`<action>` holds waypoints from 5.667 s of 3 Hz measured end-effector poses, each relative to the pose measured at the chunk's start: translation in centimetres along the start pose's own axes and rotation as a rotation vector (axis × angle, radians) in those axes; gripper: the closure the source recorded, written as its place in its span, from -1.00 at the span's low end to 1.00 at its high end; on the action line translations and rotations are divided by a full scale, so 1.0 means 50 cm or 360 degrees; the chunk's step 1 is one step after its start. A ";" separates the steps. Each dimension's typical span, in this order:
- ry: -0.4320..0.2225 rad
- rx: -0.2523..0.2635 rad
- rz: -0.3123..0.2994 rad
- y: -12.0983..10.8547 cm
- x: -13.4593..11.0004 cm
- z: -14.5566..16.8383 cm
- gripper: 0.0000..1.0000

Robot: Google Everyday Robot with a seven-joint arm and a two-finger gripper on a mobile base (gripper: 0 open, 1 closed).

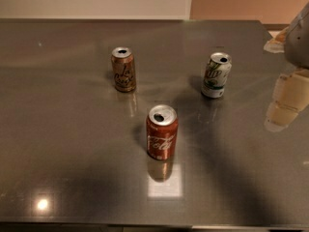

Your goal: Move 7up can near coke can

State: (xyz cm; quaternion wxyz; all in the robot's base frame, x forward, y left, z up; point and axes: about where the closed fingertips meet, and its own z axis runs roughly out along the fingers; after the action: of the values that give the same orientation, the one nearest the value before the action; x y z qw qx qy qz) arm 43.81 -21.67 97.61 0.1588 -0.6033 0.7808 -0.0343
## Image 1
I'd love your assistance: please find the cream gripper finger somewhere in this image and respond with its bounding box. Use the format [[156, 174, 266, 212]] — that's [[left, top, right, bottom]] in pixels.
[[265, 69, 309, 132], [264, 27, 288, 53]]

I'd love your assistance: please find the white green 7up can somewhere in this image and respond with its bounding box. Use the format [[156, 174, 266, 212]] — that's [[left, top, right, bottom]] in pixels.
[[201, 52, 232, 99]]

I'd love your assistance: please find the red coke can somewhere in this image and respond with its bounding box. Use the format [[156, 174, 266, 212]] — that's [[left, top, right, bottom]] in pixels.
[[146, 104, 179, 160]]

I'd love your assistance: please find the brown La Croix can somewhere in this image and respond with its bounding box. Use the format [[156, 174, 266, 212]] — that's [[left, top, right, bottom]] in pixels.
[[111, 46, 136, 92]]

